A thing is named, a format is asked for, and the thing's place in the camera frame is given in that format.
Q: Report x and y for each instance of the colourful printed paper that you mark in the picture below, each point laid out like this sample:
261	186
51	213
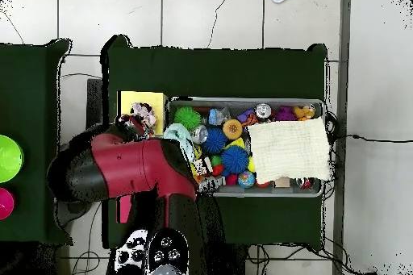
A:
145	113

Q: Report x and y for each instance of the light blue muslin cloth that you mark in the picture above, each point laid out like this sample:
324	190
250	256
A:
179	134

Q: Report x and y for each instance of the cream muslin cloth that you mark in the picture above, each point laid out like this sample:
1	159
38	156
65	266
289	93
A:
290	149

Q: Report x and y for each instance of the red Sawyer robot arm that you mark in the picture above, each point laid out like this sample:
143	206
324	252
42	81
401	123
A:
129	165

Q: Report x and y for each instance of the wooden box with three holes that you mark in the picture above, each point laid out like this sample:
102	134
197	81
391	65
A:
159	104

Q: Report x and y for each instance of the green spiky ball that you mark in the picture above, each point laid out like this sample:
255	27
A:
187	117

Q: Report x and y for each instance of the crushed plastic water bottle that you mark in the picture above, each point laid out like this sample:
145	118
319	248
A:
216	116

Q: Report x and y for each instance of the toy burger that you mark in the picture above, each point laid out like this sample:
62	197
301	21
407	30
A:
232	129

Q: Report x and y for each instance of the large blue spiky ball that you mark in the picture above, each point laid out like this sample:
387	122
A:
234	160

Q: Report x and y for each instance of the dark grey floor pedal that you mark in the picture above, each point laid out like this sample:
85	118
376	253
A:
74	212

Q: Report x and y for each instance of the green covered side table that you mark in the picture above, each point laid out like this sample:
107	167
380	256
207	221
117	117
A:
32	94

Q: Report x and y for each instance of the globe print ball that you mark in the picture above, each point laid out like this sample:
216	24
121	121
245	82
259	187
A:
246	179

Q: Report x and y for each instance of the silver drink can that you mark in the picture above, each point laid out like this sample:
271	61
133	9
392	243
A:
263	110

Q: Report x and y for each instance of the bright green round bowl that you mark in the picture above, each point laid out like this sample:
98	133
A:
9	159

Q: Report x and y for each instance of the pink round bowl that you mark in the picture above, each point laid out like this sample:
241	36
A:
5	203

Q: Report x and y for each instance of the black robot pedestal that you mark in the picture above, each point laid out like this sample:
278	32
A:
234	262

